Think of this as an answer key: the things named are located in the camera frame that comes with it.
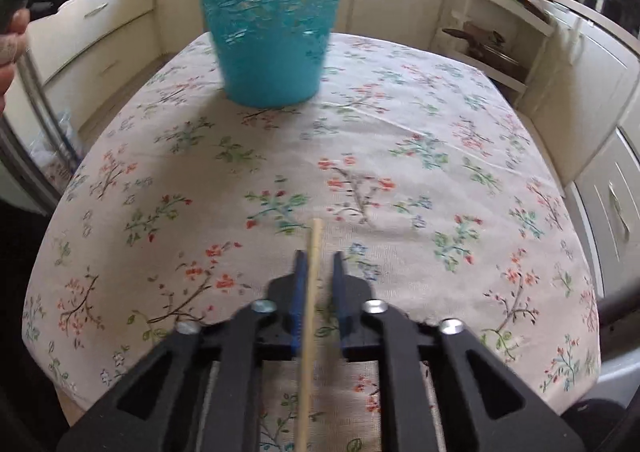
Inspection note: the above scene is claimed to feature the metal sliding door frame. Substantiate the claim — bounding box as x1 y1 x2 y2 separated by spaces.
0 46 67 214

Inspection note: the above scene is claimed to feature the cream three-drawer cabinet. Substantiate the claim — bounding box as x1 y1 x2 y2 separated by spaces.
569 123 640 299

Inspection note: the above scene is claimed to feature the metal pot with lid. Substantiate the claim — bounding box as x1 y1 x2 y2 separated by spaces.
441 21 524 71

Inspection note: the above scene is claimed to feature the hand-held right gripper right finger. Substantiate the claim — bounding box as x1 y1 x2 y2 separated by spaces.
333 251 587 452

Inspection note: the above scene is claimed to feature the person's left hand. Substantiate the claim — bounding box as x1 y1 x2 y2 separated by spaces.
0 8 33 106

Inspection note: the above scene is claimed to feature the floral tablecloth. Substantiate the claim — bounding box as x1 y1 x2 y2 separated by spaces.
21 29 602 452

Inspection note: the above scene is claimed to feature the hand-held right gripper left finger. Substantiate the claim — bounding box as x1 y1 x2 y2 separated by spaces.
56 250 308 452

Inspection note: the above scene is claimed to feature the cream wide drawer unit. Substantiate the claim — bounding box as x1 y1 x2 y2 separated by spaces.
24 0 157 134

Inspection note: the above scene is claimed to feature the pale wooden chopstick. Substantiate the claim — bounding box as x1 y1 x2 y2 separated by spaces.
294 218 323 452

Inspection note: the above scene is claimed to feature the cream panelled door cabinet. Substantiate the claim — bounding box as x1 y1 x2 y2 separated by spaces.
514 0 640 189

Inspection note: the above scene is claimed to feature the teal perforated plastic basket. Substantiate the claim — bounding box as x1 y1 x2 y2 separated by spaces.
189 0 359 109

